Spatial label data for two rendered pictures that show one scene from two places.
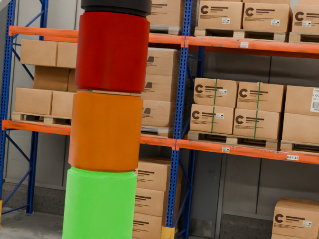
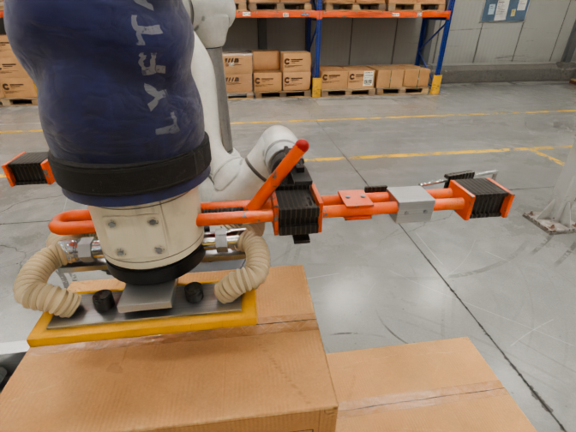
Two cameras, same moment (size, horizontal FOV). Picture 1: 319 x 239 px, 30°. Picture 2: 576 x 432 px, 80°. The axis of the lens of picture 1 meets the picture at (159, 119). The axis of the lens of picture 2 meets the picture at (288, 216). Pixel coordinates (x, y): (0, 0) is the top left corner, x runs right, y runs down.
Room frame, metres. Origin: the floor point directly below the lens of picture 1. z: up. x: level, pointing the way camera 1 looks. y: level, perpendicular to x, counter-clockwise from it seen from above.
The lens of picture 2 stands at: (-0.22, -1.62, 1.53)
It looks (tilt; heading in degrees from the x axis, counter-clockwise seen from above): 30 degrees down; 335
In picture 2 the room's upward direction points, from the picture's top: straight up
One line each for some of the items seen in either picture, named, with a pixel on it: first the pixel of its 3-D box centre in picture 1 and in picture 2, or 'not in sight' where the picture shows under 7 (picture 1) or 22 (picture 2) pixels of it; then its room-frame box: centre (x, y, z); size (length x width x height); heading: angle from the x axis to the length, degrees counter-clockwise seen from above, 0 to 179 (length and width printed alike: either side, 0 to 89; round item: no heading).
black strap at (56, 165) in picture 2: not in sight; (136, 152); (0.35, -1.63, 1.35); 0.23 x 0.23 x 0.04
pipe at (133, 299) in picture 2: not in sight; (158, 248); (0.34, -1.63, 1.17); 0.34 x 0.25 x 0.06; 73
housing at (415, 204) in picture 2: not in sight; (408, 203); (0.20, -2.07, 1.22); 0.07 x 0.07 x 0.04; 73
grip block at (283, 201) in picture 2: not in sight; (295, 207); (0.27, -1.86, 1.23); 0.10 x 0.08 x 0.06; 163
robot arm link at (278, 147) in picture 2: not in sight; (285, 162); (0.48, -1.94, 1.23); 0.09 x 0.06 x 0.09; 73
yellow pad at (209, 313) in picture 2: not in sight; (151, 302); (0.25, -1.60, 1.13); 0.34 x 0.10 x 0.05; 73
